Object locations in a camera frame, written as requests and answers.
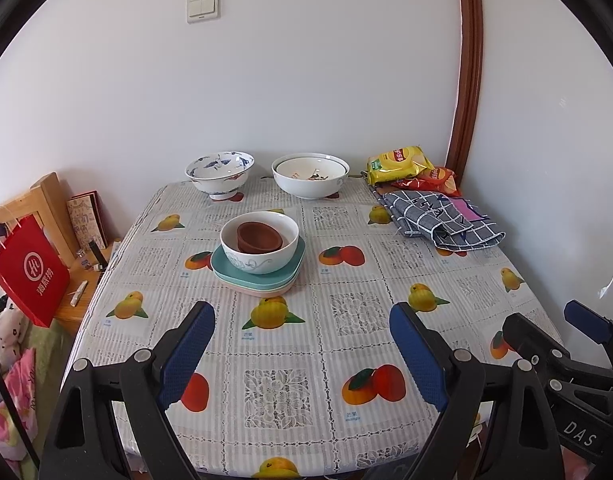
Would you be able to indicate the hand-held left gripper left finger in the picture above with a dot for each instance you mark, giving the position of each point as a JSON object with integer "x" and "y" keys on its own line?
{"x": 186, "y": 355}

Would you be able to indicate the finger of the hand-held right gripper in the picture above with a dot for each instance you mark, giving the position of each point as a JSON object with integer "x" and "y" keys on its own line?
{"x": 588, "y": 322}
{"x": 528, "y": 337}

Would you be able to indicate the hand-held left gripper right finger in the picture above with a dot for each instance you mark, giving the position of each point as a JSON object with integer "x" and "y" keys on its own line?
{"x": 419, "y": 355}

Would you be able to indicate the teal square plate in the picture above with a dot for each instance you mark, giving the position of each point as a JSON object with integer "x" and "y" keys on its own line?
{"x": 221, "y": 265}

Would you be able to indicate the pink square plate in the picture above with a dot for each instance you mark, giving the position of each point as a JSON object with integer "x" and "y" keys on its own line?
{"x": 261, "y": 292}

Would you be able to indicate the green square plate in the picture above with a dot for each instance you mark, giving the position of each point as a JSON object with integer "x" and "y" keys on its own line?
{"x": 259, "y": 285}

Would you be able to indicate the white bowl with line pattern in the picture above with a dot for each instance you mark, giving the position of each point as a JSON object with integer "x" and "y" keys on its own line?
{"x": 259, "y": 262}

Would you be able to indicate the fruit print tablecloth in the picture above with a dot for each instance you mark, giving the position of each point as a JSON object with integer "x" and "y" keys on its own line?
{"x": 296, "y": 350}

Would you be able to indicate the wooden side table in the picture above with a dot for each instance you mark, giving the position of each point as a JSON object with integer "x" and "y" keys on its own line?
{"x": 71, "y": 317}

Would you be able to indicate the small white tube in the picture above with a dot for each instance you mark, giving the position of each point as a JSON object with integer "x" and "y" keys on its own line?
{"x": 78, "y": 293}

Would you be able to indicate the small black stick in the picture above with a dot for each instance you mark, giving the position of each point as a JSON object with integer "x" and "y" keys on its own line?
{"x": 97, "y": 255}

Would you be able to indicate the grey checked folded cloth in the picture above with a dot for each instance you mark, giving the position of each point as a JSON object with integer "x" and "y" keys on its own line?
{"x": 421, "y": 210}

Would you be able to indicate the patterned book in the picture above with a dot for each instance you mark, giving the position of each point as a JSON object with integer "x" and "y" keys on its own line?
{"x": 84, "y": 220}

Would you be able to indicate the red paper shopping bag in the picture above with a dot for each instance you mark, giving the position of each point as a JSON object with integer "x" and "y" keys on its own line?
{"x": 31, "y": 275}

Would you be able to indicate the blue and white patterned bowl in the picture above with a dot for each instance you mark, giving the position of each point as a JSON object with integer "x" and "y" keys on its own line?
{"x": 219, "y": 182}

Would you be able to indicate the pink printed cloth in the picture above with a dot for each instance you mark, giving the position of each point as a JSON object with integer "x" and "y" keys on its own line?
{"x": 16, "y": 400}

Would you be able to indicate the red chip bag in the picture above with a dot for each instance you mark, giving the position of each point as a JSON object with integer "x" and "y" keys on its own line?
{"x": 439, "y": 177}

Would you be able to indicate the white spotted plush toy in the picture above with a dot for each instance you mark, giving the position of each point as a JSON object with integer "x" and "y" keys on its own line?
{"x": 9, "y": 330}

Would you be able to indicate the yellow chip bag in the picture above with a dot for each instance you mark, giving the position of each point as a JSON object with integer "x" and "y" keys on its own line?
{"x": 399, "y": 162}

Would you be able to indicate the large white bowl grey scrolls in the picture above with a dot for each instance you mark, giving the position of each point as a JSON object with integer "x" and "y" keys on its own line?
{"x": 309, "y": 191}

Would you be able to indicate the white bowl with printed inside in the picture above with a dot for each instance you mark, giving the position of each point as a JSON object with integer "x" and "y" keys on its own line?
{"x": 296, "y": 167}

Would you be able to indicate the brown wooden door frame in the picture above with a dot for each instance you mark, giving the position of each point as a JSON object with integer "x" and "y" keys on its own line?
{"x": 469, "y": 60}

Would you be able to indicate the white wall light switch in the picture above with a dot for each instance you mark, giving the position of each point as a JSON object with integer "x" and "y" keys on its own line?
{"x": 203, "y": 7}

